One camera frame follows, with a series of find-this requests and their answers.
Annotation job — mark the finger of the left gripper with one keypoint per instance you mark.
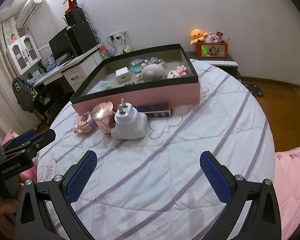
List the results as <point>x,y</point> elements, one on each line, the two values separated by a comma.
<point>29,149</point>
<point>20,140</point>

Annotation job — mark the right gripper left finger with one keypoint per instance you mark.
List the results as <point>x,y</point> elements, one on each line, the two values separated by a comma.
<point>33,220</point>

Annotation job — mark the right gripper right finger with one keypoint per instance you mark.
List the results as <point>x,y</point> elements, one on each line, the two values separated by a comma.
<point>263,218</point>

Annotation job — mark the pink brick cake toy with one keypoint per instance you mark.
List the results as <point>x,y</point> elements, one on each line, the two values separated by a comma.
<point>85,124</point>

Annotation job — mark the rose gold round tin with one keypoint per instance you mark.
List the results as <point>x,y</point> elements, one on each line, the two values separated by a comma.
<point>103,115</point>

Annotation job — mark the clear box with green label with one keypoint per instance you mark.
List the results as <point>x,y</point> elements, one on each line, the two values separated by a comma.
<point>102,85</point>

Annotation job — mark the white plug-in device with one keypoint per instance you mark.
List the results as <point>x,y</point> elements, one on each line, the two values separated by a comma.
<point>130,124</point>

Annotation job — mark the white square charger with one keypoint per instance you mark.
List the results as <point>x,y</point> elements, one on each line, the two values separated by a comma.
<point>122,75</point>

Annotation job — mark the black hair clip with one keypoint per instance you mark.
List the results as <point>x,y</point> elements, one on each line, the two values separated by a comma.
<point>129,83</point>

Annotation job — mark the teal heart-shaped case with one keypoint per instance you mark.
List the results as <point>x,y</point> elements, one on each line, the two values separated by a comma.
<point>135,65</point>

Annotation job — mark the blue rectangular box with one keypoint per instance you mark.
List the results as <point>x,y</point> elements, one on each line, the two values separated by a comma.
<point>156,111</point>

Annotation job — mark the white round lamp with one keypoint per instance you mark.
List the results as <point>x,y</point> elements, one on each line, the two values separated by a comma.
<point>153,72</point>

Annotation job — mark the pink white brick figure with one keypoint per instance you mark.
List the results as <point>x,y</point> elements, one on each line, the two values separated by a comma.
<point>180,71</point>

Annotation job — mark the person's left hand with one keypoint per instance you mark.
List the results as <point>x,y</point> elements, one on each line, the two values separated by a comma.
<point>8,207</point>

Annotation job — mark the beige curtain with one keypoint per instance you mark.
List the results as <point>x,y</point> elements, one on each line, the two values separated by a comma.
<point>12,117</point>

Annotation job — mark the dark jacket on chair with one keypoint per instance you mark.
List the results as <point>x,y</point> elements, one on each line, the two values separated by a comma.
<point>25,94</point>

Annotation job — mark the black office chair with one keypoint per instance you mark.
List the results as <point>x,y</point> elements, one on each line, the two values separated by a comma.
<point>52,98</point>

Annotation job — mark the pink quilt with writing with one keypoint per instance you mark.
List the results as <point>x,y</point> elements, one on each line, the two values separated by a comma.
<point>287,188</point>

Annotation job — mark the white desk with drawers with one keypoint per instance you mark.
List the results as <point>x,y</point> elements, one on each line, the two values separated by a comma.
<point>75,71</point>

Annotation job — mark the white glass-door cupboard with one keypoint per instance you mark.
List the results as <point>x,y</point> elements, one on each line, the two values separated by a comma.
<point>23,54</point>

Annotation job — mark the black computer monitor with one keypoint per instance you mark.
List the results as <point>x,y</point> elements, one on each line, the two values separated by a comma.
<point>60,45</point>

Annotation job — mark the pink doll on cupboard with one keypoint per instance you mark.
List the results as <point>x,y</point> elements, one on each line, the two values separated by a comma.
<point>13,38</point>

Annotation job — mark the striped white quilt cover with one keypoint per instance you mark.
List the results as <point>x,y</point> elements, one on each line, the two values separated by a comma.
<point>154,188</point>

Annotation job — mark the black computer tower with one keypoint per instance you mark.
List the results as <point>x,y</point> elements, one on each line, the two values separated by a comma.
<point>81,38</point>

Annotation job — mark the bottle with orange cap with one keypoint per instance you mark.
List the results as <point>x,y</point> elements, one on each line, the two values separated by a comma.
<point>104,51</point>

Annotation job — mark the black bathroom scale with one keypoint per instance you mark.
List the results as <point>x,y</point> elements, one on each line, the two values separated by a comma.
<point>254,89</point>

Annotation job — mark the yellow blue snack bag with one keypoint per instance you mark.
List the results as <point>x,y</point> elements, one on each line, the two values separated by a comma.
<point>127,48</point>

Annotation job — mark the black speaker box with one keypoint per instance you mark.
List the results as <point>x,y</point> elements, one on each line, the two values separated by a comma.
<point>74,16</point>

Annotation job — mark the white air conditioner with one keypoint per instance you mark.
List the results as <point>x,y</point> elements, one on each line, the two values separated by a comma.
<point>27,10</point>

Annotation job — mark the red folder on speaker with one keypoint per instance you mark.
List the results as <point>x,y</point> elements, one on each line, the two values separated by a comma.
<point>70,5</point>

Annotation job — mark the pink box with black rim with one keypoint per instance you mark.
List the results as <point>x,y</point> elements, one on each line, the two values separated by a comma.
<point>176,92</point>

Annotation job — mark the red toy storage box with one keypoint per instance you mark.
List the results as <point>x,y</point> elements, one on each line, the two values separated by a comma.
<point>213,50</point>

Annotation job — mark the purple plush toy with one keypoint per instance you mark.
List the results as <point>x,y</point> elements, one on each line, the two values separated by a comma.
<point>209,38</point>

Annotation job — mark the white wall power outlet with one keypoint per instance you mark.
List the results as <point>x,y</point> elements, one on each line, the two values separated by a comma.
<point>120,34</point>

